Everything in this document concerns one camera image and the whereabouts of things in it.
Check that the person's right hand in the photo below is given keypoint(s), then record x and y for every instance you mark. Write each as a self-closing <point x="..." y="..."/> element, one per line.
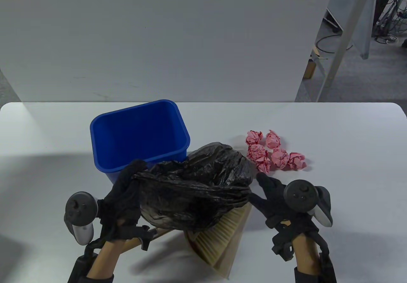
<point x="273" y="200"/>

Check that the person's left hand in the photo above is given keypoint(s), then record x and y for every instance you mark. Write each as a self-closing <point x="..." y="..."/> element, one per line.
<point x="120" y="206"/>

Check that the pile of pink paper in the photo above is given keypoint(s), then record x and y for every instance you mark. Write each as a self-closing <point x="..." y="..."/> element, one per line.
<point x="279" y="159"/>

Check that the blue recycling bin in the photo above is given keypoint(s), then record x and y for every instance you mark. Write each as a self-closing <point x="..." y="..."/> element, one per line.
<point x="140" y="133"/>

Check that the black plastic trash bag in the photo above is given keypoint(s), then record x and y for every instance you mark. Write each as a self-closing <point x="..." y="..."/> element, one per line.
<point x="197" y="194"/>

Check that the beige plastic dustpan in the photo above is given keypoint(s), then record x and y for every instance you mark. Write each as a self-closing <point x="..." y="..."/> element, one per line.
<point x="229" y="265"/>

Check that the black left forearm box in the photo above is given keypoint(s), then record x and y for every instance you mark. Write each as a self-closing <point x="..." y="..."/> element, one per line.
<point x="79" y="270"/>

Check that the person's left forearm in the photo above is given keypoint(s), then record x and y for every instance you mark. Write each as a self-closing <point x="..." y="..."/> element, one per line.
<point x="105" y="257"/>

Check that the person's right forearm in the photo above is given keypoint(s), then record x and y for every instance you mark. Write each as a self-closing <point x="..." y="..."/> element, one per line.
<point x="303" y="254"/>

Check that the black right forearm box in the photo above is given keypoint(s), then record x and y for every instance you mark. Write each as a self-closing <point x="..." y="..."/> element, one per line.
<point x="327" y="270"/>

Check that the grey right hand controller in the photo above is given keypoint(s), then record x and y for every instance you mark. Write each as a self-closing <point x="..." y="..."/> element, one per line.
<point x="300" y="195"/>

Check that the grey hand controller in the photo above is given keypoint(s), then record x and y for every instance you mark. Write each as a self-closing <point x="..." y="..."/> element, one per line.
<point x="300" y="195"/>
<point x="79" y="209"/>

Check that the grey left hand controller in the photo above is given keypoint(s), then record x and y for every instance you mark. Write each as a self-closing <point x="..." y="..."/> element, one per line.
<point x="79" y="209"/>

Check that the white table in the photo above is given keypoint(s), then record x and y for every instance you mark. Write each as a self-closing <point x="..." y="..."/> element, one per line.
<point x="349" y="200"/>

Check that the wooden block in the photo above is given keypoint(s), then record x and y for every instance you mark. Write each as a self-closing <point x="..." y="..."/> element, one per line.
<point x="310" y="69"/>

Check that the white partition panel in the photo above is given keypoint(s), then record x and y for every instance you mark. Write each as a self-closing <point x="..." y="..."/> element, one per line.
<point x="159" y="41"/>

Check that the grey slanted support beam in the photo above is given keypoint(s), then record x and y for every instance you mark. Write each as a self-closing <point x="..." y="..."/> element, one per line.
<point x="346" y="41"/>

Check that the grey blue panel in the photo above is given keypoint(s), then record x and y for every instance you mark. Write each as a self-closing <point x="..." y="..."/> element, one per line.
<point x="362" y="41"/>

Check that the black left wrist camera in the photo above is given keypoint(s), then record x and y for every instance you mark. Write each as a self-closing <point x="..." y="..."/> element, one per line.
<point x="144" y="237"/>

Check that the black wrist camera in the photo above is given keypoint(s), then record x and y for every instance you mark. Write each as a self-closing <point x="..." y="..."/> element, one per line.
<point x="144" y="237"/>
<point x="283" y="248"/>

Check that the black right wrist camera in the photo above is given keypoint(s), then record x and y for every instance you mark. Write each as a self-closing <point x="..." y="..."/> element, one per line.
<point x="283" y="248"/>

